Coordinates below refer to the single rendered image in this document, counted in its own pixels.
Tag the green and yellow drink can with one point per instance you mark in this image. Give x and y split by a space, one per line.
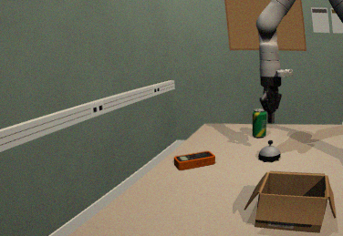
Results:
259 123

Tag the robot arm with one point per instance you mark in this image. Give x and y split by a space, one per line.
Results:
267 24

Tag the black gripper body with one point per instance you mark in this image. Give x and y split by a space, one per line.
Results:
268 83

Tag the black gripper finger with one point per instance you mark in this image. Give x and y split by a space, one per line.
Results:
277 101
267 108

